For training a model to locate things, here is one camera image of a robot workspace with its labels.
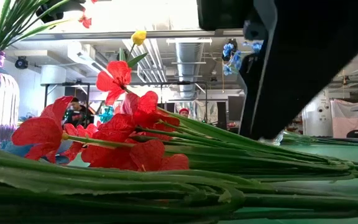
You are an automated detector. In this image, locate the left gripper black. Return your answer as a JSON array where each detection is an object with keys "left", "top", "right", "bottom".
[{"left": 35, "top": 0, "right": 86, "bottom": 24}]

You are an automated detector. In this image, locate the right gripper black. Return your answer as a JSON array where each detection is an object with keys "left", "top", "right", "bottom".
[{"left": 197, "top": 0, "right": 358, "bottom": 140}]

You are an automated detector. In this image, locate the blue artificial flower bunch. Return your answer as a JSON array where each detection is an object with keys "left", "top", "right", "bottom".
[
  {"left": 0, "top": 46, "right": 358, "bottom": 224},
  {"left": 222, "top": 42, "right": 263, "bottom": 77}
]

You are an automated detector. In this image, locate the yellow artificial tulip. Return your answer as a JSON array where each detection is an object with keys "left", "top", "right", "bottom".
[{"left": 118, "top": 30, "right": 149, "bottom": 69}]

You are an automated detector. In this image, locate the clear glass vase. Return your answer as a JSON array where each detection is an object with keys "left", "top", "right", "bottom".
[{"left": 258, "top": 130, "right": 285, "bottom": 146}]

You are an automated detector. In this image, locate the black monitor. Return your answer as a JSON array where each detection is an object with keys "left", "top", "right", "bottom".
[{"left": 227, "top": 95, "right": 244, "bottom": 123}]

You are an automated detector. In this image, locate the person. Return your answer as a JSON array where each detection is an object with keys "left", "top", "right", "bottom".
[
  {"left": 63, "top": 96, "right": 88, "bottom": 127},
  {"left": 178, "top": 106, "right": 191, "bottom": 119}
]

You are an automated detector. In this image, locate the white cloth sheet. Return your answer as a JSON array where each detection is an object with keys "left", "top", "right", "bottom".
[{"left": 330, "top": 98, "right": 358, "bottom": 138}]

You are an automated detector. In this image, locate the silver ventilation duct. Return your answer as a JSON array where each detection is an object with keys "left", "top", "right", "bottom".
[{"left": 175, "top": 42, "right": 205, "bottom": 98}]

